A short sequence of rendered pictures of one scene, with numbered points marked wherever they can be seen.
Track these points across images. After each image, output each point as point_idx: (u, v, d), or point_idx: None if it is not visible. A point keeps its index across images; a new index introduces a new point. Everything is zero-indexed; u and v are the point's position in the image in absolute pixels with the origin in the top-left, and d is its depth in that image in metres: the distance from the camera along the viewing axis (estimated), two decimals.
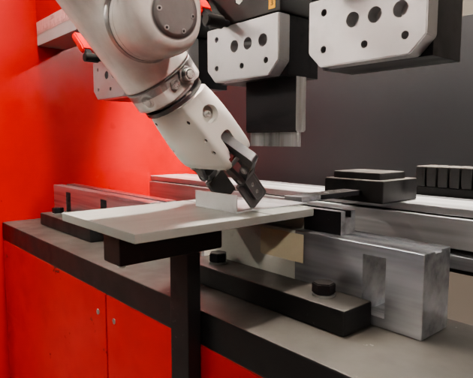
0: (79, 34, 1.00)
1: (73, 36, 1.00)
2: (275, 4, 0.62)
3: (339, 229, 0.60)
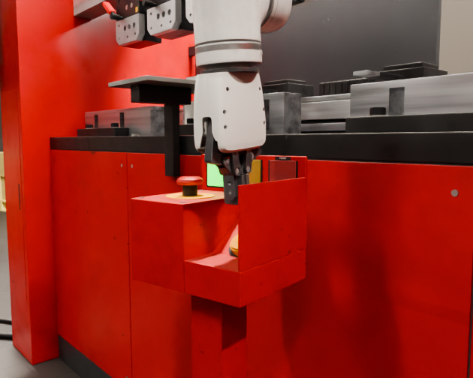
0: (107, 2, 1.56)
1: (103, 4, 1.56)
2: None
3: None
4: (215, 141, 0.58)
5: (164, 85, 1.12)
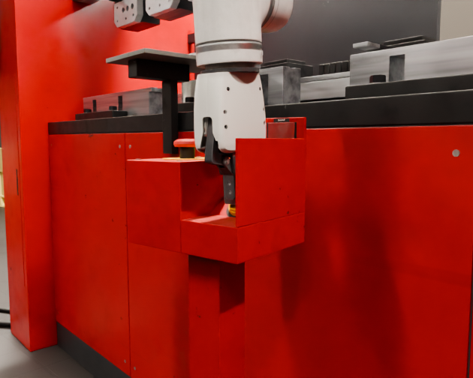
0: None
1: None
2: None
3: None
4: (215, 141, 0.58)
5: (161, 61, 1.10)
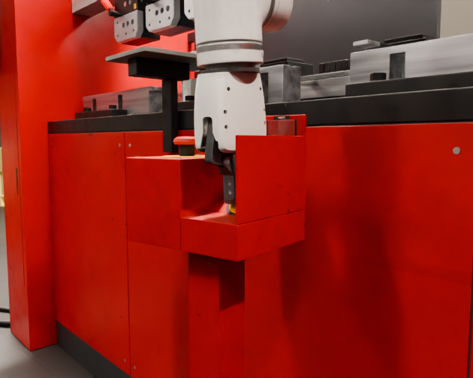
0: None
1: (101, 1, 1.55)
2: None
3: None
4: (215, 141, 0.58)
5: (161, 59, 1.10)
